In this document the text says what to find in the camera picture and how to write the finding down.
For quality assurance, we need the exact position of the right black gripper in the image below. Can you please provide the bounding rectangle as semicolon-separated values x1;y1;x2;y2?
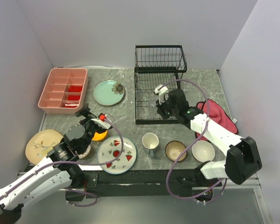
156;96;178;121

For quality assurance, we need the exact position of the clear faceted drinking glass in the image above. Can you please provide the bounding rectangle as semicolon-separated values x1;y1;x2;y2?
147;97;157;113

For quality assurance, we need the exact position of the orange bowl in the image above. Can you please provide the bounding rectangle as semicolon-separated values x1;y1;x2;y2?
92;131;108;141

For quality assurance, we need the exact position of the black wire dish rack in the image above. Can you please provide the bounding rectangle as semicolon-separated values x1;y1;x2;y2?
134;45;187;125

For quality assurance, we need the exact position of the white grey mug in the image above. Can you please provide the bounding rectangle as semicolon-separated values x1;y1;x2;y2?
142;133;159;158

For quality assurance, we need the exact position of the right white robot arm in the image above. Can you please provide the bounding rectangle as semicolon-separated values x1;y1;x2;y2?
154;86;262;186

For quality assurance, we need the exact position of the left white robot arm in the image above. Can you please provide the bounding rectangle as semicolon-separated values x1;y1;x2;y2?
0;105;102;224

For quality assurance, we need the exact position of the red block in tray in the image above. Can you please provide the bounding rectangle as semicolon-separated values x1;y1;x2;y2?
68;85;83;93
67;95;81;101

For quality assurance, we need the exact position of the pink compartment organizer tray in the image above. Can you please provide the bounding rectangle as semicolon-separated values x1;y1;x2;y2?
38;68;88;114

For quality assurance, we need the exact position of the mint green flower plate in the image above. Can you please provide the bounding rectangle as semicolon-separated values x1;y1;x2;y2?
93;80;125;106

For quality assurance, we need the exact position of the pink red cloth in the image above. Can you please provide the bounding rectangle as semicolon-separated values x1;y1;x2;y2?
196;99;238;134

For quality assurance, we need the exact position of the brown glazed bowl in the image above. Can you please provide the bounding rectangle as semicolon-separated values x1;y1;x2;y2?
165;140;186;161

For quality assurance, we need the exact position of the patterned purple bowl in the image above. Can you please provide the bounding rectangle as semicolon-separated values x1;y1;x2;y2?
78;145;91;159

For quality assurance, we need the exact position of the watermelon pattern plate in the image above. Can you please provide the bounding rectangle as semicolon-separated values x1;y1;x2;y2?
98;136;137;175

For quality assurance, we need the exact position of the white bowl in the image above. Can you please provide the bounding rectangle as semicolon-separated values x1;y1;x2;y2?
192;140;215;162

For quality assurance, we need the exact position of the beige bird plate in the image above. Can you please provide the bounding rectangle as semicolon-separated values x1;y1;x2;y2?
25;129;63;165

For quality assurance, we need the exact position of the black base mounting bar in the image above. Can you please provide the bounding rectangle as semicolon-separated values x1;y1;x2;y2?
71;169;218;197

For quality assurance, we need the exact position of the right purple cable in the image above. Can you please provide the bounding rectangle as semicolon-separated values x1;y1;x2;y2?
160;79;227;204

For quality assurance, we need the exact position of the purple cable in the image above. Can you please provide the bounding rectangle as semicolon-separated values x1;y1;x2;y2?
0;116;125;208
160;79;227;204

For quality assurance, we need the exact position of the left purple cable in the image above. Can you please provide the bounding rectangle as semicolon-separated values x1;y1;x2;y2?
0;116;125;208

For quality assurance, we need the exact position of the aluminium rail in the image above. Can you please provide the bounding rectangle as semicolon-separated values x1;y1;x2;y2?
16;171;261;190

